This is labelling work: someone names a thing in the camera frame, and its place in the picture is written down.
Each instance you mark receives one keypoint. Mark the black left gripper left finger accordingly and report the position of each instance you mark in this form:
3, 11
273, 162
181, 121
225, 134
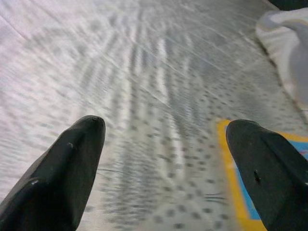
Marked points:
53, 183

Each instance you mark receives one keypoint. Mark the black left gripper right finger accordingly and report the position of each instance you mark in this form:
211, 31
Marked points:
276, 183

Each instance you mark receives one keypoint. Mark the yellow blue picture book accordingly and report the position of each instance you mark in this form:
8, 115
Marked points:
232, 183

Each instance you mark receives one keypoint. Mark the white patterned mattress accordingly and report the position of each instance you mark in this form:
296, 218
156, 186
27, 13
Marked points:
144, 96

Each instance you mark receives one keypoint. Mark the white pillow green leaf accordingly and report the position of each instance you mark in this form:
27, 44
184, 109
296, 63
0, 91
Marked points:
284, 48

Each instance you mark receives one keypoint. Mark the black cabinet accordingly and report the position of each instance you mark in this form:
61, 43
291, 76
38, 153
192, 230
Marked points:
288, 3

